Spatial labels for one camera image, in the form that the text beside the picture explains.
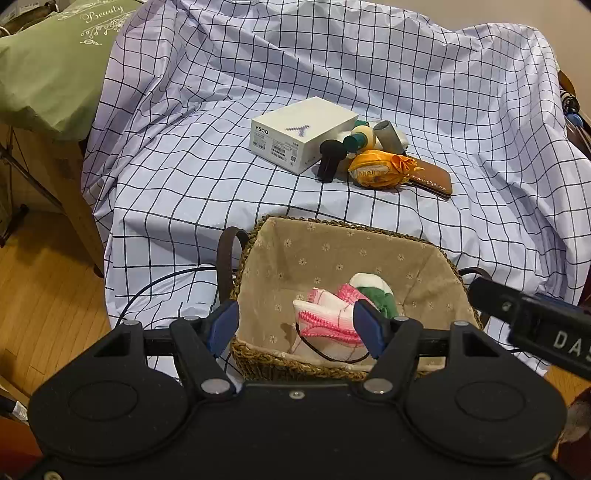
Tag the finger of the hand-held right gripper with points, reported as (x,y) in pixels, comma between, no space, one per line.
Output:
(494,300)

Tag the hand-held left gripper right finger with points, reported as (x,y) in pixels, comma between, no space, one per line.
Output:
(369,328)

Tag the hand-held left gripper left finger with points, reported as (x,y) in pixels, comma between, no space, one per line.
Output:
(224,325)

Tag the beige tape roll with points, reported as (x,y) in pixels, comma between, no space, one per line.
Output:
(391,136)

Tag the green white knitted sock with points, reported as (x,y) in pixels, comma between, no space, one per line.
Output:
(378,295)

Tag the pink white knitted sock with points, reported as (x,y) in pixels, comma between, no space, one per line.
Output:
(323,319)
(347,291)

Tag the dark fuzzy object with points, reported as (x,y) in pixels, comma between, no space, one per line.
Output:
(577,420)

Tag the woven basket with fabric lining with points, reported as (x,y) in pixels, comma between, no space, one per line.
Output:
(323,249)

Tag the brown leather case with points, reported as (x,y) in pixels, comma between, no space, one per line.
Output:
(435,178)

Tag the orange knitted cloth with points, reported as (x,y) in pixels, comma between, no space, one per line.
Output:
(374,167)

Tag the black T-shaped tool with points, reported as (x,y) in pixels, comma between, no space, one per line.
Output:
(328,162)

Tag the wooden furniture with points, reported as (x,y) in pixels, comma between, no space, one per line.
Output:
(69,184)

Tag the white cardboard box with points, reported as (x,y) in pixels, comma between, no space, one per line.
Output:
(300,124)

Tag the white checked bed sheet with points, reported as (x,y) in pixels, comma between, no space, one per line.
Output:
(231,92)

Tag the black metal stand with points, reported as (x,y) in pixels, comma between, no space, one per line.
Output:
(16,218)

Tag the green embroidered pillow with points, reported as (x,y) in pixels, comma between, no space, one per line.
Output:
(46,69)

